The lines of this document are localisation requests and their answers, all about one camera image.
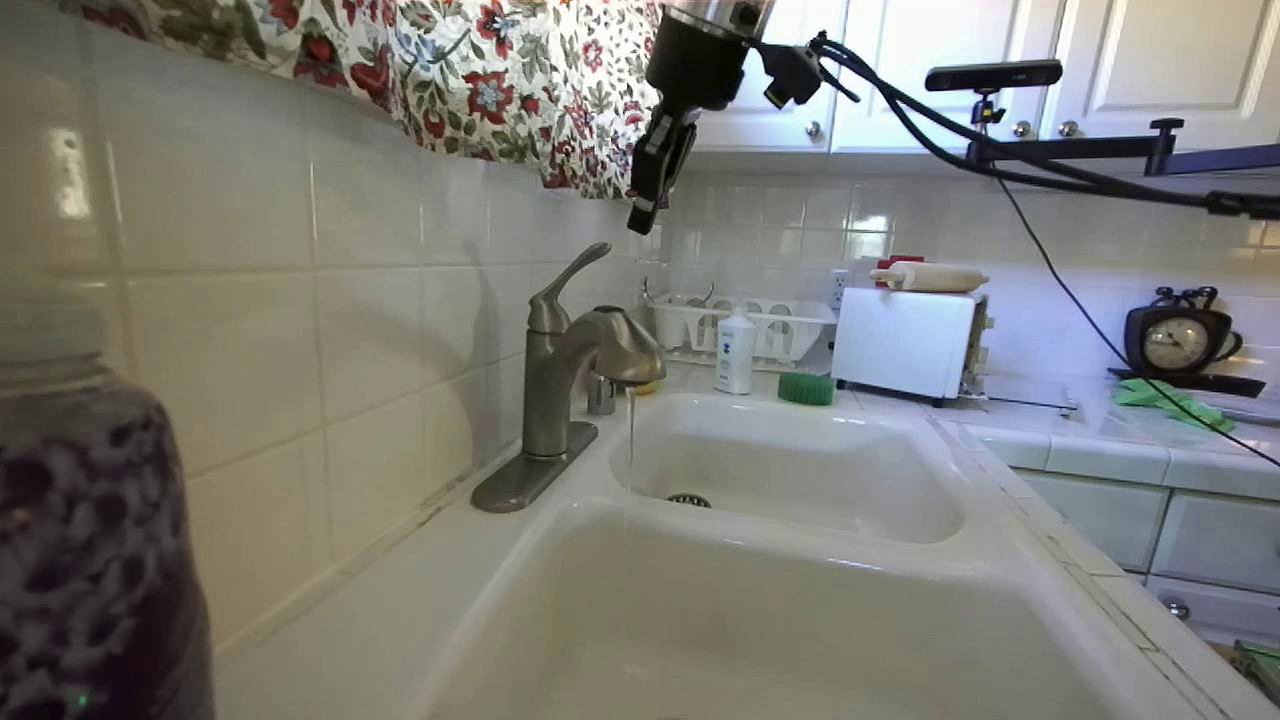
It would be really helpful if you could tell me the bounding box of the green cloth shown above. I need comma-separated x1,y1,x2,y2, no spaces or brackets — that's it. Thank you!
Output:
1112,377,1237,434

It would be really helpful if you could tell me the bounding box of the black cable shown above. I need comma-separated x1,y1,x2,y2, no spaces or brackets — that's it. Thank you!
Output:
996,176,1280,469

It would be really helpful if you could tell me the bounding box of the black cup-shaped clock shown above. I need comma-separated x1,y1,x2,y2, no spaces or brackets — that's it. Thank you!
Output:
1107,286,1267,399

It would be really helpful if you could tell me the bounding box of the brushed metal tap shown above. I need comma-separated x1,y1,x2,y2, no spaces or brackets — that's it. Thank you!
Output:
470,242,668,515

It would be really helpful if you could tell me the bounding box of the white plastic bottle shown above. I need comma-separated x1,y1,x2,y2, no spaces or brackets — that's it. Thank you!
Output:
713,307,759,397

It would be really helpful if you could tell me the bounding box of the tap lever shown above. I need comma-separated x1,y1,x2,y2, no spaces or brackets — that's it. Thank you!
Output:
527,242,613,336

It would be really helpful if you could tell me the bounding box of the white double sink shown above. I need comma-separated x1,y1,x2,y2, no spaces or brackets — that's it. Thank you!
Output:
400,388,1136,720

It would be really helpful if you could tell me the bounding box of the white drawer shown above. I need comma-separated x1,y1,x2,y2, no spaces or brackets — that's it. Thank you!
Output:
1148,488,1280,597
1016,468,1169,574
1143,573,1280,643

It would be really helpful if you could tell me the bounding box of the wooden rolling pin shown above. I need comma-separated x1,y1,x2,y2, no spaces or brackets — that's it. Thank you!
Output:
868,260,991,294

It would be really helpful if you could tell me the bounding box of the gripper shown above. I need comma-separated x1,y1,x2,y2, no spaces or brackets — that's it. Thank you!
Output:
627,8,755,237

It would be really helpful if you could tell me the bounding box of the camera on mount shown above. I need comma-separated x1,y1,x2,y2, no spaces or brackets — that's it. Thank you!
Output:
924,59,1280,178

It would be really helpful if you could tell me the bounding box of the white dish rack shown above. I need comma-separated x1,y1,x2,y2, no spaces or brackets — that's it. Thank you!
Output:
640,278,839,374

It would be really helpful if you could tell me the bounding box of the white toaster oven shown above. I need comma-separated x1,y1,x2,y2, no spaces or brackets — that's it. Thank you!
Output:
829,286,994,409

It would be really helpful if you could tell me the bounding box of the white cup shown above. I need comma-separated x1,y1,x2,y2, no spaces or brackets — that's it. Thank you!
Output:
654,300,692,350

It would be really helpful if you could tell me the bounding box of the green round scrubber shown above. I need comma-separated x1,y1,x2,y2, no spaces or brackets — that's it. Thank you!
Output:
777,372,837,407

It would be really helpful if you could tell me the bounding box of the floral curtain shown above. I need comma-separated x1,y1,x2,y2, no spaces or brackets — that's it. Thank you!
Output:
58,0,667,201

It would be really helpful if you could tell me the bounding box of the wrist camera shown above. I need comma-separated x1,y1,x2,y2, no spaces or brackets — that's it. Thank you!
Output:
757,43,829,110

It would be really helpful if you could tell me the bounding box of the white cabinet door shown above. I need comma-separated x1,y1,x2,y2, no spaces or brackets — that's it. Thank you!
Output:
1040,0,1280,153
830,0,1067,155
690,0,850,154

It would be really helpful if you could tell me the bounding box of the glass jar with dark contents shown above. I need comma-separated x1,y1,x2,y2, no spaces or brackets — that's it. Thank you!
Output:
0,298,217,720

